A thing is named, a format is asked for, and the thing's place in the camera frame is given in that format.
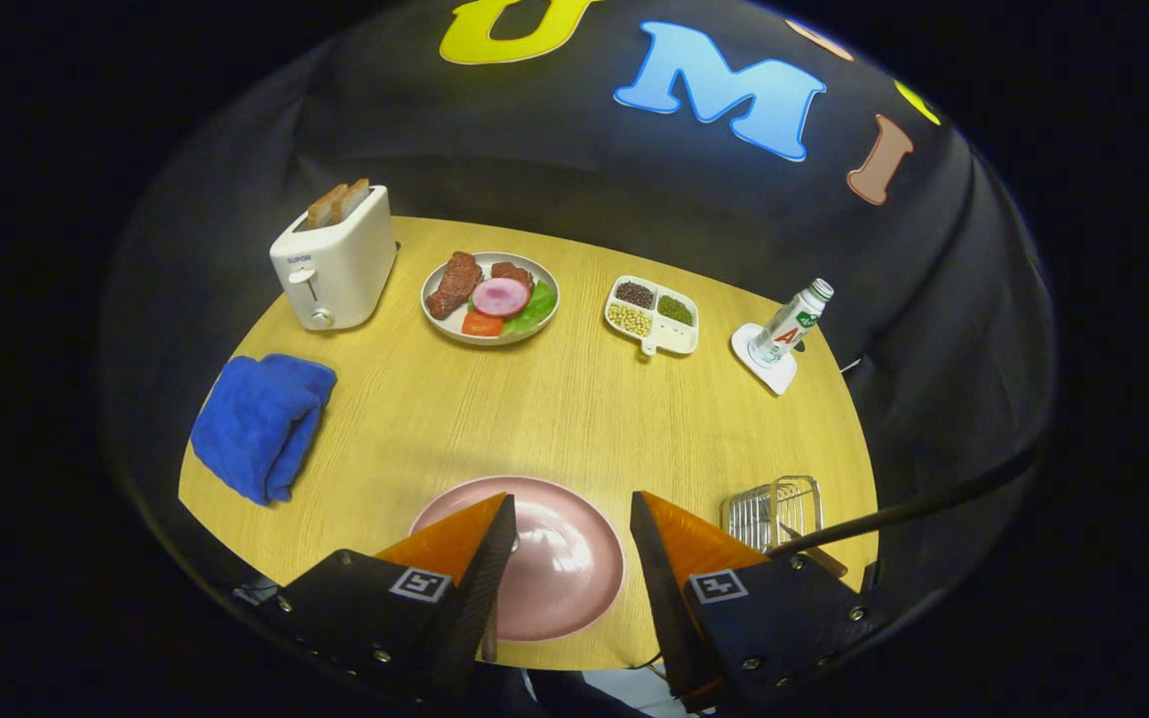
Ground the white square coaster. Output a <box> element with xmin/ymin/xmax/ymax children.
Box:
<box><xmin>730</xmin><ymin>322</ymin><xmax>799</xmax><ymax>396</ymax></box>

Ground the green lettuce leaf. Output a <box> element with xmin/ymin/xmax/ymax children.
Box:
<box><xmin>505</xmin><ymin>280</ymin><xmax>558</xmax><ymax>335</ymax></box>

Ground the large brown meat piece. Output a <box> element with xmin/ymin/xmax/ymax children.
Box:
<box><xmin>426</xmin><ymin>251</ymin><xmax>484</xmax><ymax>320</ymax></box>

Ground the metal fork wooden handle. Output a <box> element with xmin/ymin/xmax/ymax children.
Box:
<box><xmin>779</xmin><ymin>524</ymin><xmax>850</xmax><ymax>579</ymax></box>

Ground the blue folded towel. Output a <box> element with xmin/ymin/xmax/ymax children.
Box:
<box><xmin>190</xmin><ymin>353</ymin><xmax>338</xmax><ymax>507</ymax></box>

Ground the pink ham slice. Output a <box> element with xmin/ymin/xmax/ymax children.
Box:
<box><xmin>472</xmin><ymin>277</ymin><xmax>533</xmax><ymax>318</ymax></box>

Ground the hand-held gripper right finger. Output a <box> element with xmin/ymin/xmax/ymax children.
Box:
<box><xmin>629</xmin><ymin>491</ymin><xmax>880</xmax><ymax>714</ymax></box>

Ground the pink round plate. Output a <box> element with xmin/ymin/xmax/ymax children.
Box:
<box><xmin>408</xmin><ymin>475</ymin><xmax>626</xmax><ymax>643</ymax></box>

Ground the white plate with food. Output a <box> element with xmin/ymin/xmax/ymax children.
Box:
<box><xmin>421</xmin><ymin>251</ymin><xmax>561</xmax><ymax>347</ymax></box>

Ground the black cable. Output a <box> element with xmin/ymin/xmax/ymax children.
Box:
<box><xmin>769</xmin><ymin>439</ymin><xmax>1049</xmax><ymax>557</ymax></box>

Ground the white divided bean dish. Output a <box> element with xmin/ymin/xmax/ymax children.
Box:
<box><xmin>603</xmin><ymin>275</ymin><xmax>701</xmax><ymax>357</ymax></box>

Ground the white drink bottle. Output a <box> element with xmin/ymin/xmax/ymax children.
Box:
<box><xmin>749</xmin><ymin>278</ymin><xmax>835</xmax><ymax>368</ymax></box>

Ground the white toaster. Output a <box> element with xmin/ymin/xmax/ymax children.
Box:
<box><xmin>269</xmin><ymin>185</ymin><xmax>398</xmax><ymax>331</ymax></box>

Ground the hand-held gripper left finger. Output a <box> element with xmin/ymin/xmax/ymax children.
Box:
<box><xmin>253</xmin><ymin>492</ymin><xmax>519</xmax><ymax>699</ymax></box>

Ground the metal wire basket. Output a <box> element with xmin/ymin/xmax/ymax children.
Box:
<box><xmin>720</xmin><ymin>475</ymin><xmax>825</xmax><ymax>554</ymax></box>

